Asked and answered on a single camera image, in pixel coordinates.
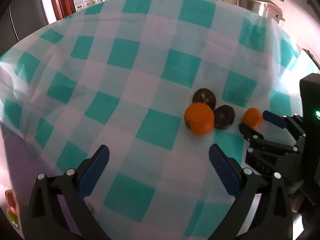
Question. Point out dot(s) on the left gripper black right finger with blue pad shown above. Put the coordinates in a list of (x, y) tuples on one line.
[(272, 219)]

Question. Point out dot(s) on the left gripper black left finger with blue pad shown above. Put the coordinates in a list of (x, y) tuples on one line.
[(70, 199)]

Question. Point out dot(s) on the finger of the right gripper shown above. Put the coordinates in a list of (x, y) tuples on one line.
[(259, 143), (294, 124)]

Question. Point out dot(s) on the orange tangerine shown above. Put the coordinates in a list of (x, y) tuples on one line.
[(199, 118), (252, 118)]

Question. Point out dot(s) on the dark brown fruit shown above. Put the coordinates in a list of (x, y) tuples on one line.
[(206, 96), (224, 117)]

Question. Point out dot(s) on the red cherry tomato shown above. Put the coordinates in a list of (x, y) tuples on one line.
[(11, 202)]

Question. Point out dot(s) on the dark brown fruit back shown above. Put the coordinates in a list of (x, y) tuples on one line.
[(206, 96)]

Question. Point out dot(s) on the green guava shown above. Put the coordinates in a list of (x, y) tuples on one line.
[(13, 219)]

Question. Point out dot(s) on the purple cardboard box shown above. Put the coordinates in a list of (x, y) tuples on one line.
[(24, 167)]

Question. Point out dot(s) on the teal white checkered tablecloth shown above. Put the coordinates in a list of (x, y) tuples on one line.
[(122, 73)]

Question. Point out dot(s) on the steel pot with lid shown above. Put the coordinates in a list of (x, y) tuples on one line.
[(264, 8)]

